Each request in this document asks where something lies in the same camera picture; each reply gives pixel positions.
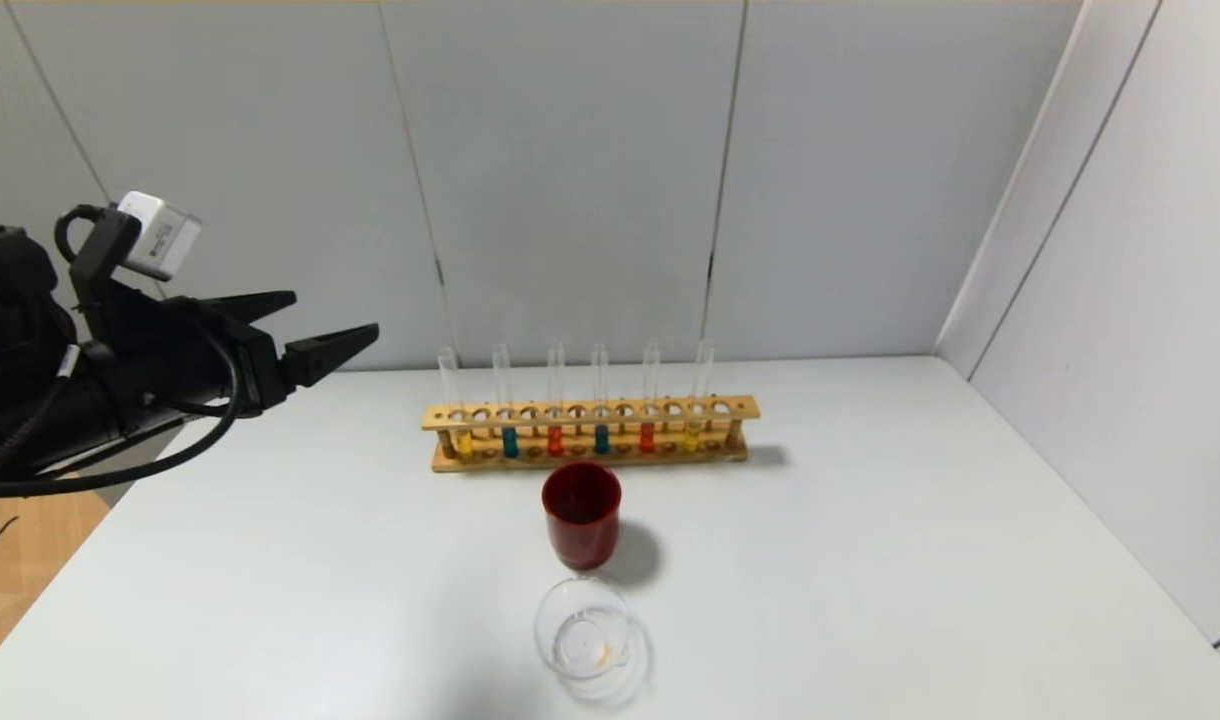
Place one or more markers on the test tube with yellow pigment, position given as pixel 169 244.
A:
pixel 692 436
pixel 463 443

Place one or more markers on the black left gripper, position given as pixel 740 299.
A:
pixel 260 368

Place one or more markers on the clear glass dish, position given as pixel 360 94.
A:
pixel 582 640

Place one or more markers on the test tube with blue pigment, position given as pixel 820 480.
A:
pixel 510 442
pixel 601 440

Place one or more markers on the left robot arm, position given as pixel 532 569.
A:
pixel 10 330

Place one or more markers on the red plastic cup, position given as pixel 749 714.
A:
pixel 582 530

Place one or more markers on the test tube with red pigment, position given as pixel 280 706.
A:
pixel 555 441
pixel 647 438

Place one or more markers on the wooden test tube rack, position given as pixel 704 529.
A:
pixel 590 460

